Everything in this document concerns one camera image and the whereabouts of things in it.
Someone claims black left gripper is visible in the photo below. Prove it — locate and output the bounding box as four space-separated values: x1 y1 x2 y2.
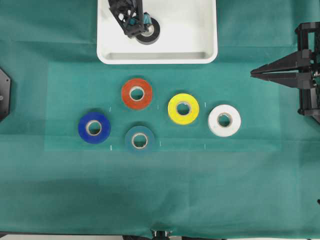
108 0 153 38

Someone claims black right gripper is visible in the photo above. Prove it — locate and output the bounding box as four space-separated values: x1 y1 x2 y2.
250 22 320 117

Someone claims black tape roll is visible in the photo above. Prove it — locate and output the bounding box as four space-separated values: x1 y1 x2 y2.
135 17 161 45

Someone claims white plastic tray case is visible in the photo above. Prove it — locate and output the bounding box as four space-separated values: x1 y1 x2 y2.
96 0 218 65

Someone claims orange tape roll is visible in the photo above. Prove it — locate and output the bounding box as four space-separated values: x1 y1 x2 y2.
121 78 153 110

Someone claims yellow tape roll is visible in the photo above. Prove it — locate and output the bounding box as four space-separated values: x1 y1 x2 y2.
167 93 200 125

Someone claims white tape roll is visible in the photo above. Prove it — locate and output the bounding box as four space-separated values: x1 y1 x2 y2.
207 104 242 137

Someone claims teal tape roll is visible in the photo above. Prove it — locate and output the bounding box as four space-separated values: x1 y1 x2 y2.
124 125 156 153

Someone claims blue tape roll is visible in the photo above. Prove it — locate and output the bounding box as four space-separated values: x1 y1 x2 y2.
78 112 111 145

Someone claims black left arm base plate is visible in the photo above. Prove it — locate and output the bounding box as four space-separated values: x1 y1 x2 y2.
0 68 11 122

